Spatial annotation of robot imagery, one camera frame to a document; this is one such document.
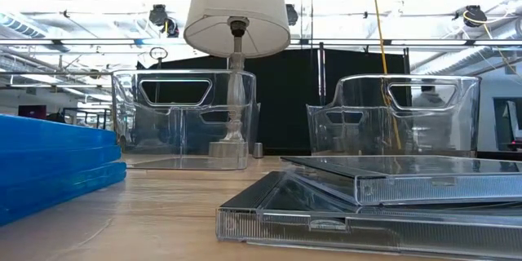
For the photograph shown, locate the clear jewel case black tray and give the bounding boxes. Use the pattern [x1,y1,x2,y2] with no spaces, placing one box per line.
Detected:
[280,154,522,207]
[215,170,522,260]

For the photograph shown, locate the blue plastic case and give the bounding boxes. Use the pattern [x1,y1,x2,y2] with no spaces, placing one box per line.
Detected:
[0,161,127,228]
[0,113,118,154]

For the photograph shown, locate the blue cloth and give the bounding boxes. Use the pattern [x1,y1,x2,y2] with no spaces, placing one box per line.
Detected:
[0,145,122,191]

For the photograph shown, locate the black curtain partition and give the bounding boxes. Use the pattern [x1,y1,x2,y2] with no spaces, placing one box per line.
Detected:
[136,47,411,157]

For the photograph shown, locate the clear plastic bin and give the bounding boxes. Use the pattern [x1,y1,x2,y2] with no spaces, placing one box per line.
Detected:
[110,69,258,171]
[306,73,481,159]

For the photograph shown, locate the black ceiling-hung device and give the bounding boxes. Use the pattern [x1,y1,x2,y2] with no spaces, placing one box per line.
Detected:
[285,3,299,26]
[148,3,180,38]

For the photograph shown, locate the white shade table lamp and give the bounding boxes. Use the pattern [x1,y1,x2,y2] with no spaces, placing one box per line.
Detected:
[183,0,291,170]

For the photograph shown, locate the black metal rack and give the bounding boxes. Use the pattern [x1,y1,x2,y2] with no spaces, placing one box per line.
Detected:
[60,107,112,131]

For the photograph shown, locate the dark red monitor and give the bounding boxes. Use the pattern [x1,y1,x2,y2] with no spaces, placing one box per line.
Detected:
[18,104,47,120]

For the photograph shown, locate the grey curtain support post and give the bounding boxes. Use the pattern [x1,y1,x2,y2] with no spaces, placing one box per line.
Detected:
[316,42,328,105]

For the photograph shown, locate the silver overhead rail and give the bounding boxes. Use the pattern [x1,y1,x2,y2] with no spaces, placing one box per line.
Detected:
[0,37,522,48]

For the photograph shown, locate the round ring on stand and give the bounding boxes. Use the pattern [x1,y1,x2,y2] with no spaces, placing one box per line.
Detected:
[148,46,169,64]

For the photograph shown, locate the yellow hanging cable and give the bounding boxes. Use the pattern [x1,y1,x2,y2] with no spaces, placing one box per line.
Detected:
[369,0,403,151]

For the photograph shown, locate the black ceiling cable reel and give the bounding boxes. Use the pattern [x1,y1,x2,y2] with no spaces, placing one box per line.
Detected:
[463,5,489,29]

